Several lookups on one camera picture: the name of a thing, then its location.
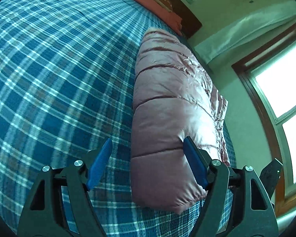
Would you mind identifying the pink quilted puffer jacket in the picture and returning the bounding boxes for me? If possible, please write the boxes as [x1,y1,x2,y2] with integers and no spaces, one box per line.
[130,28,230,214]

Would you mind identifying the left window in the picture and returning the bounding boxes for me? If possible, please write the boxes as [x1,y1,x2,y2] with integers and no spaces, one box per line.
[232,23,296,216]

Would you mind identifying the dark wooden headboard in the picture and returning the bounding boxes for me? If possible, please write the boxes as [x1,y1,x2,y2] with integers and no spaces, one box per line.
[170,0,202,39]

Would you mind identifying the left green curtain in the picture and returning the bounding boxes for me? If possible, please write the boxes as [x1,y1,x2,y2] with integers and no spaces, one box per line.
[194,1,296,63]

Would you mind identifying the brown patterned pillow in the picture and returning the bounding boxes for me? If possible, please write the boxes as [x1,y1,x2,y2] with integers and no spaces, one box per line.
[154,0,173,12]

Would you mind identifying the orange folded blanket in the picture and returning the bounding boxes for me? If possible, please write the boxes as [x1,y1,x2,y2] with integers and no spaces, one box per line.
[135,0,182,36]

